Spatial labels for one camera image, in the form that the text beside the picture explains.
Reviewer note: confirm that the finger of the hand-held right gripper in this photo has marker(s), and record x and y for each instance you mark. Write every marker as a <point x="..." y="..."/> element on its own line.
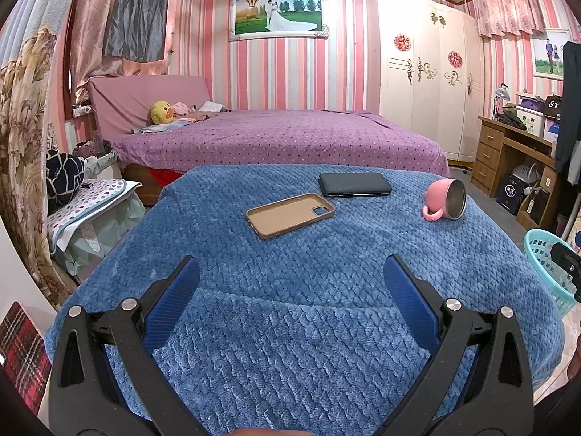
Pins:
<point x="565" y="263"/>

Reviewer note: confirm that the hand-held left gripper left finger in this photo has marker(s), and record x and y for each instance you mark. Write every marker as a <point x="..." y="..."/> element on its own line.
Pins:
<point x="174" y="299"/>

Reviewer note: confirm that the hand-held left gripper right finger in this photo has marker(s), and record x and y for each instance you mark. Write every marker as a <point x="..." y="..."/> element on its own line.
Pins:
<point x="408" y="299"/>

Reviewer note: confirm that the teal plastic basket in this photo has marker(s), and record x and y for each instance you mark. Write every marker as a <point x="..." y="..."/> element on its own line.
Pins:
<point x="540" y="254"/>

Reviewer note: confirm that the mint patterned cloth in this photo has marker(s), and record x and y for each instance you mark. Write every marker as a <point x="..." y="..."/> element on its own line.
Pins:
<point x="104" y="240"/>

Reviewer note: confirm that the small white fan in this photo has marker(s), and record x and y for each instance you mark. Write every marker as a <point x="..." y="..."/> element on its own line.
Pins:
<point x="522" y="173"/>

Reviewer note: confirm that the pink cup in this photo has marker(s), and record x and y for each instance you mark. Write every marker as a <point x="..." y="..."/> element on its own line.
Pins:
<point x="435" y="195"/>

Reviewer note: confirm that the black phone wallet case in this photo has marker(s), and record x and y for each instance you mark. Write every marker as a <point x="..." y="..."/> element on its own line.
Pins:
<point x="354" y="185"/>

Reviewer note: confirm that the polka dot mat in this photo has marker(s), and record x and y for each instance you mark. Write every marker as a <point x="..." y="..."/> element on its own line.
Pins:
<point x="90" y="200"/>

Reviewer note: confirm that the tan phone case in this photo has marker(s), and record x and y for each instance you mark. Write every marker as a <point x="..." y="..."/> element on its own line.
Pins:
<point x="281" y="218"/>

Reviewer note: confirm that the wooden desk with drawers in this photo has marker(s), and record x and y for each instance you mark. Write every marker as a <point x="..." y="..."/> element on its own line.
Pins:
<point x="490" y="150"/>

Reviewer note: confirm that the white storage box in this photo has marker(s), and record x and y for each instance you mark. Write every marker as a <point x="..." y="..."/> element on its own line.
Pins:
<point x="531" y="120"/>

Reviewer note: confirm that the dark green jacket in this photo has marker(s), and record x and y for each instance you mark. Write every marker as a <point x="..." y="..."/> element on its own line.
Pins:
<point x="513" y="120"/>

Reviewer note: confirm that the dark hanging clothing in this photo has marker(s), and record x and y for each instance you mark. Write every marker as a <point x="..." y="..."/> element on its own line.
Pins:
<point x="569" y="109"/>

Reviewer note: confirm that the red plaid cloth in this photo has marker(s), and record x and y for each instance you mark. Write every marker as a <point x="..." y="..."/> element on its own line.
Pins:
<point x="22" y="354"/>

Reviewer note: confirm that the pile of clothes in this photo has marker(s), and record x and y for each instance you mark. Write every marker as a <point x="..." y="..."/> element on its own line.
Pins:
<point x="95" y="156"/>

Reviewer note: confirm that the black white patterned bag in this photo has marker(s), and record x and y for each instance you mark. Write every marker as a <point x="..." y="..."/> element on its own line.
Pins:
<point x="63" y="177"/>

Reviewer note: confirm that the light blue cloth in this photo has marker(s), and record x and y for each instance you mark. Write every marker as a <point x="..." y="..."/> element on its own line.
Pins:
<point x="159" y="128"/>

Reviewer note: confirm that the desk lamp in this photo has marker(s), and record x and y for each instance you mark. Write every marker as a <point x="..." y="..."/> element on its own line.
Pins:
<point x="503" y="93"/>

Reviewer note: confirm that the white wardrobe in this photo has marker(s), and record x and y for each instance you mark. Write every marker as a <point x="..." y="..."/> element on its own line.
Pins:
<point x="422" y="113"/>

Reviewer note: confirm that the yellow duck plush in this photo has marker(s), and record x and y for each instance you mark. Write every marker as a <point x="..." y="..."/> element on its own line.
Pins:
<point x="159" y="111"/>

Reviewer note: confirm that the pink plush toy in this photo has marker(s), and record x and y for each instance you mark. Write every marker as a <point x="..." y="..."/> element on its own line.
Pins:
<point x="180" y="108"/>

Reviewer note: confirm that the purple bed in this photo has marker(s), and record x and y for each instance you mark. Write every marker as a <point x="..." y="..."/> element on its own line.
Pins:
<point x="295" y="141"/>

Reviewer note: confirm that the white cloth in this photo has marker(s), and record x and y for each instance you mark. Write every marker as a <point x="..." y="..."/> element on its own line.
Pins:
<point x="213" y="106"/>

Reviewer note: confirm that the pink bed headboard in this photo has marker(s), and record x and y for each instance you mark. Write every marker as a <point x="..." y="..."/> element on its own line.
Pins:
<point x="122" y="104"/>

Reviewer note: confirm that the power strip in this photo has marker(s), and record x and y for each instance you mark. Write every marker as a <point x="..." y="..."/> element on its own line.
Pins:
<point x="81" y="111"/>

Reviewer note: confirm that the floral beige curtain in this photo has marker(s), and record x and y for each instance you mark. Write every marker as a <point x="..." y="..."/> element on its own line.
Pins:
<point x="22" y="145"/>

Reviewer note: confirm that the pink patterned curtain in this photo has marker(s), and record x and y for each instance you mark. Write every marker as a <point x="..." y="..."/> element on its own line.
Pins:
<point x="508" y="9"/>

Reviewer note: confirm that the shiny pink curtain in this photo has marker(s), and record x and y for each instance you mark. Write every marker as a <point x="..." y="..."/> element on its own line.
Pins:
<point x="88" y="32"/>

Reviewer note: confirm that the grey curtain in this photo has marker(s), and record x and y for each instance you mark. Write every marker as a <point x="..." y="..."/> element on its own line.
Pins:
<point x="136" y="13"/>

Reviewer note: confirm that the framed wedding photo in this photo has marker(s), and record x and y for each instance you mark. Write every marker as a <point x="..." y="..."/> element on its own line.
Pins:
<point x="277" y="16"/>

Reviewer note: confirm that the wall poster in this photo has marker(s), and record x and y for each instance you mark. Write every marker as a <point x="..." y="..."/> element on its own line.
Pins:
<point x="547" y="57"/>

